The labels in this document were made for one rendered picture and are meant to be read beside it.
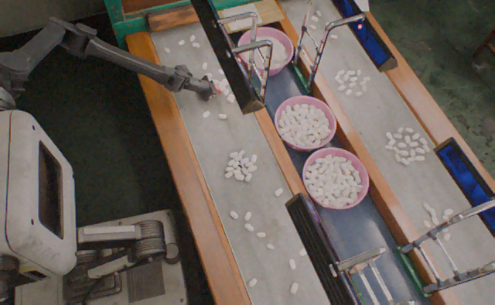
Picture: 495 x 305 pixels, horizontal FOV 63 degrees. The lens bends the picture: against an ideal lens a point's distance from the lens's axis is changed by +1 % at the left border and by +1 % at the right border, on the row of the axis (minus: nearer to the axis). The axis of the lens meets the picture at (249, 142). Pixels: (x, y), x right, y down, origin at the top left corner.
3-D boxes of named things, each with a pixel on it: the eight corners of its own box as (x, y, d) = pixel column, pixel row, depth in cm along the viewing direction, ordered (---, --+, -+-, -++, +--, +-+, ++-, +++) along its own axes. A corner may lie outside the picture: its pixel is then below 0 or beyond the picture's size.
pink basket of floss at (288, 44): (277, 90, 192) (280, 77, 184) (227, 69, 196) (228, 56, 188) (298, 52, 204) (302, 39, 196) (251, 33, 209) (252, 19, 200)
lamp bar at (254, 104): (243, 116, 141) (244, 104, 134) (188, -3, 167) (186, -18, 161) (264, 109, 142) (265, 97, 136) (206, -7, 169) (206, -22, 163)
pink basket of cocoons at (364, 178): (316, 225, 161) (321, 217, 152) (288, 169, 172) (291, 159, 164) (373, 203, 167) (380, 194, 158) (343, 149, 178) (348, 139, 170)
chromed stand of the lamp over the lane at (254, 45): (227, 121, 182) (229, 56, 143) (213, 87, 190) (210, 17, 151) (266, 110, 186) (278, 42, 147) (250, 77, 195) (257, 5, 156)
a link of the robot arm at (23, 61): (45, 33, 145) (53, 9, 141) (83, 52, 150) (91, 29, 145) (-19, 90, 108) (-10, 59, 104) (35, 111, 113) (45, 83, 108)
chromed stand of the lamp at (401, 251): (421, 299, 149) (491, 277, 110) (392, 248, 158) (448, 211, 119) (462, 280, 154) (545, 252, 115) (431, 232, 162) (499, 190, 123)
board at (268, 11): (223, 35, 195) (223, 33, 194) (213, 14, 201) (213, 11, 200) (285, 19, 202) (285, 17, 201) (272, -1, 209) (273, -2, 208)
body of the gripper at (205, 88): (209, 74, 175) (196, 70, 169) (216, 92, 170) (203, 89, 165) (200, 84, 178) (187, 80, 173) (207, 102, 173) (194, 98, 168)
